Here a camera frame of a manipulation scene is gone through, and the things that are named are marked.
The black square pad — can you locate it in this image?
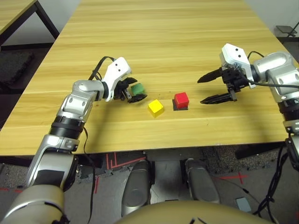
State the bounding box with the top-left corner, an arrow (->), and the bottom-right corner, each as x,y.
172,99 -> 189,111

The grey left robot foot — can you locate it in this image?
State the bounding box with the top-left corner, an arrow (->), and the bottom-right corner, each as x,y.
121,161 -> 156,217

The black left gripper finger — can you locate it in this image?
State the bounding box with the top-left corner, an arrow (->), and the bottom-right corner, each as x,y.
121,77 -> 138,88
127,93 -> 148,104

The grey robot foot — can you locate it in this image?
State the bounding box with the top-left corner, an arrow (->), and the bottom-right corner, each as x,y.
179,158 -> 221,203
121,161 -> 156,217

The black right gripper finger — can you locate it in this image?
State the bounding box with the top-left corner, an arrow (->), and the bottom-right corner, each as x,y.
200,93 -> 235,105
197,67 -> 224,84

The black folding stool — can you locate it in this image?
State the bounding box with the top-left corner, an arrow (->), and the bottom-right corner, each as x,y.
275,22 -> 299,37

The black foam floor mat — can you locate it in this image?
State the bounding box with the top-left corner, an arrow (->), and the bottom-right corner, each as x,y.
0,51 -> 35,84

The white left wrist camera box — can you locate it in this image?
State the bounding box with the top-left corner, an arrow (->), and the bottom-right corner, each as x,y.
102,57 -> 132,102

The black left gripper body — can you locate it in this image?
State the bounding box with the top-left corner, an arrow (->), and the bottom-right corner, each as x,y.
114,80 -> 131,101

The yellow cube block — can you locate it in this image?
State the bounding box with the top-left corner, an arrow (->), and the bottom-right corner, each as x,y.
148,99 -> 164,118

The green cube block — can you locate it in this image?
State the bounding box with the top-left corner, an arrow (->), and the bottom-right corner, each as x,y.
130,83 -> 146,96

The tan robot torso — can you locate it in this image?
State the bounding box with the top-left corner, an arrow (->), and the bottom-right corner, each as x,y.
114,200 -> 274,224

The grey right robot foot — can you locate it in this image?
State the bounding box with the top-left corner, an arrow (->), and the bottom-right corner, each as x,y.
179,158 -> 221,203

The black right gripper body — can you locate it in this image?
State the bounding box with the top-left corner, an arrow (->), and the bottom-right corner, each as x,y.
221,66 -> 249,102

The red cube block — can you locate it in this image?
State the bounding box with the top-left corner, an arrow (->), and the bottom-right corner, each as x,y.
174,92 -> 189,108

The small grey flat floor box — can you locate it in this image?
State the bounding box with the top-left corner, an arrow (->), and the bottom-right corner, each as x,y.
235,197 -> 252,212

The black main table frame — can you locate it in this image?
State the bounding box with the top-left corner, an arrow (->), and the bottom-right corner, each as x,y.
0,141 -> 288,166

